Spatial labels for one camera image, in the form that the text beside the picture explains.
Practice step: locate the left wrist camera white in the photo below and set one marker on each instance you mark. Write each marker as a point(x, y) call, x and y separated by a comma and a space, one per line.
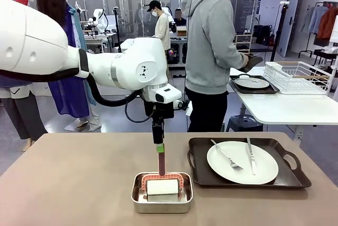
point(182, 104)

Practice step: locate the black tripod stand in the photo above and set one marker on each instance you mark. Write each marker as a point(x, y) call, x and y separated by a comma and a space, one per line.
point(282, 20)

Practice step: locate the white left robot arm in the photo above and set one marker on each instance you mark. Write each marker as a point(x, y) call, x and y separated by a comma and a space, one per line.
point(39, 46)

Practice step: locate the silver table knife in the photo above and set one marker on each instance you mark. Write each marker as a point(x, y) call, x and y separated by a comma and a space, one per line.
point(253, 165)

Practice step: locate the rectangular metal tray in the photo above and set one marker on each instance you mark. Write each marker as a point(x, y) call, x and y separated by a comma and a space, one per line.
point(161, 207)

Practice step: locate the silver utensil on grey plate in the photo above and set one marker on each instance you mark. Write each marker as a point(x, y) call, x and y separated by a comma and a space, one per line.
point(254, 80)

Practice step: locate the grey round plate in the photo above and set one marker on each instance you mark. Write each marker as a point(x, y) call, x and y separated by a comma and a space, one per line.
point(251, 84)

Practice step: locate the grey hanging shirt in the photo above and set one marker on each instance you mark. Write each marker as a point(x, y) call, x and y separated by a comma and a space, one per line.
point(315, 20)

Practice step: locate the cardboard box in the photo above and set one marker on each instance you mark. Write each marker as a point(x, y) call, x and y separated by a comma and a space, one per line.
point(182, 32)

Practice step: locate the person's right hand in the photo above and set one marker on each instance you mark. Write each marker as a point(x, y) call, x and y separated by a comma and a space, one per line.
point(245, 61)

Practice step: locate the person in grey hoodie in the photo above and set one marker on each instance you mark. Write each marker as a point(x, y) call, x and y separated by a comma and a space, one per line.
point(206, 51)

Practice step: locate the white round plate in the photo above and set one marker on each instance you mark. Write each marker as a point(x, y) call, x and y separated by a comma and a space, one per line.
point(264, 168)

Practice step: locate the blue-grey metal stool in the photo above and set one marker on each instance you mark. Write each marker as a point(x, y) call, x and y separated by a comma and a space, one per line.
point(244, 123)

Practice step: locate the person with red sleeves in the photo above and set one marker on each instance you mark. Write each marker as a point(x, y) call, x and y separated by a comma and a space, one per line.
point(18, 115)

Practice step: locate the silver fork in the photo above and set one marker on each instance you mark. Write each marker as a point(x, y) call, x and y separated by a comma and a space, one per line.
point(236, 167)

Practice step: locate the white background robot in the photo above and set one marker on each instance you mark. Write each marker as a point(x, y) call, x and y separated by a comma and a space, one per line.
point(100, 22)

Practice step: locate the white side table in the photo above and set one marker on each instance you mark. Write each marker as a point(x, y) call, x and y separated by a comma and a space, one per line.
point(285, 107)

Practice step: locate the seated person dark top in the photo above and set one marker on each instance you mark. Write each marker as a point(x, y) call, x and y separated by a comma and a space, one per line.
point(180, 21)

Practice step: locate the white door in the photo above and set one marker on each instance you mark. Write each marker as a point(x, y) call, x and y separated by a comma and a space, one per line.
point(293, 25)

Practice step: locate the grey sleeved right forearm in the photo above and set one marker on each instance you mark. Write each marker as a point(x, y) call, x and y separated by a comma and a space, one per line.
point(233, 58)

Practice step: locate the dark dish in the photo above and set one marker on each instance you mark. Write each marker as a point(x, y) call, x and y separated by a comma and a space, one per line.
point(254, 63)

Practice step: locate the black bag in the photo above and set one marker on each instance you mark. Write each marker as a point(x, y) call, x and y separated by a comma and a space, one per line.
point(261, 34)

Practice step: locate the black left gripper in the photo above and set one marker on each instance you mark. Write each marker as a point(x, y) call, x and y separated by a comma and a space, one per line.
point(163, 111)

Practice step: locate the dark brown tray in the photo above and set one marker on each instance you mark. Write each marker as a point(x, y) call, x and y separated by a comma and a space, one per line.
point(237, 89)

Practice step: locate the man black cap white mask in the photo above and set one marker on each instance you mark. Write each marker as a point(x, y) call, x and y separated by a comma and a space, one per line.
point(162, 30)

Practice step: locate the orange hanging jacket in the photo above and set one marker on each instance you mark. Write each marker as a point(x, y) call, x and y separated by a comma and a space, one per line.
point(327, 22)

